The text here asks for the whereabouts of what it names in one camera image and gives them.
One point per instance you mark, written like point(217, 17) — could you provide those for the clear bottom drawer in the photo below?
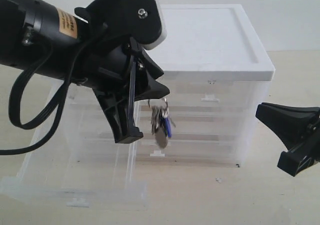
point(191, 153)

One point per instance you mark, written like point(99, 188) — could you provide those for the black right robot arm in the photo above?
point(34, 30)

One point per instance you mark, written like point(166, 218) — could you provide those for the white clear drawer cabinet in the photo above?
point(217, 71)

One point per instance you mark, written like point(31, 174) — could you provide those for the clear drawer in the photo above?
point(201, 124)
point(191, 153)
point(212, 93)
point(80, 166)

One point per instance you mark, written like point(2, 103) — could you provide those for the small white debris piece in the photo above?
point(219, 180)

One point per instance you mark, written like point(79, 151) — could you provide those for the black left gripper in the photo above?
point(299, 130)

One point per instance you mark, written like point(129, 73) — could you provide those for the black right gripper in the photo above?
point(117, 66)

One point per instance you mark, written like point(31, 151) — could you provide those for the key bunch with blue fob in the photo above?
point(161, 123)

